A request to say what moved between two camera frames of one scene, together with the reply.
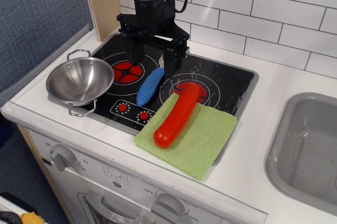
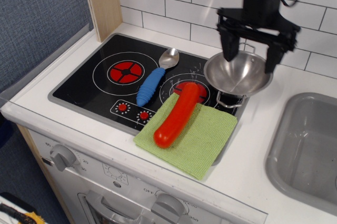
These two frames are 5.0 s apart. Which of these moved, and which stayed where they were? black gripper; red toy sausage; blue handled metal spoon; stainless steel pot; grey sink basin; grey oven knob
Moved: black gripper; stainless steel pot
Stayed: red toy sausage; grey sink basin; blue handled metal spoon; grey oven knob
